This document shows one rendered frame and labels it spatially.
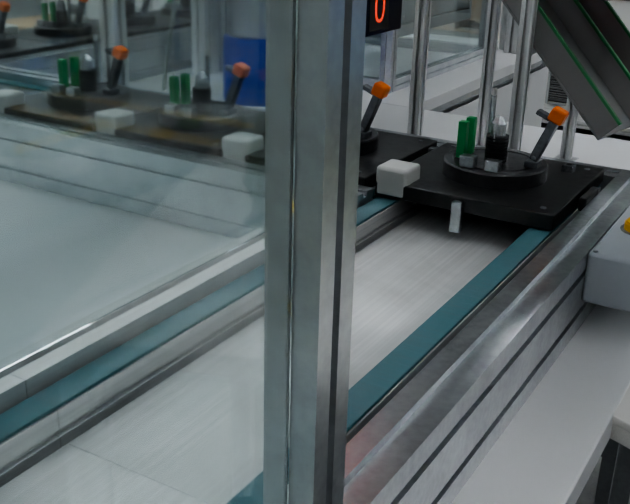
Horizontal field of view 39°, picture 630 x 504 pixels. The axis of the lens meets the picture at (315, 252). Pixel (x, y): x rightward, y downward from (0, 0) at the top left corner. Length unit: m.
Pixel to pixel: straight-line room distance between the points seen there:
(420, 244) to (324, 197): 0.77
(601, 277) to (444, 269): 0.17
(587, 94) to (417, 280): 0.50
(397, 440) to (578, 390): 0.34
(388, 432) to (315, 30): 0.39
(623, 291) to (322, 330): 0.69
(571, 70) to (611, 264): 0.46
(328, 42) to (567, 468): 0.57
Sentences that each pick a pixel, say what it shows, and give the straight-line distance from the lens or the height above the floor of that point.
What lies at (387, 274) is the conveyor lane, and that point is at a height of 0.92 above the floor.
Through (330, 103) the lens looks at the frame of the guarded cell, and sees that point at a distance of 0.35.
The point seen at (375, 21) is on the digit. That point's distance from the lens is 1.06.
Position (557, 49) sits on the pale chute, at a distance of 1.42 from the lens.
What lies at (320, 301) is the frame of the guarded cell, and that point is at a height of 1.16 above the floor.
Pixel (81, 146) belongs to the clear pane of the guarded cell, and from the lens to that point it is 0.27.
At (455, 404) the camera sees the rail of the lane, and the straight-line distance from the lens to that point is 0.71.
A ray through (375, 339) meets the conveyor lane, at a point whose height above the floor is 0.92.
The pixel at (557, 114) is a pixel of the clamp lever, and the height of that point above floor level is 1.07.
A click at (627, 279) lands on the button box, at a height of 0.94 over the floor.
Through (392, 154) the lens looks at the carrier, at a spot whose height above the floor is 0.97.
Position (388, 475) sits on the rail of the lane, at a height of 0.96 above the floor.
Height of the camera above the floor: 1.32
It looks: 22 degrees down
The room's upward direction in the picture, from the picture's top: 2 degrees clockwise
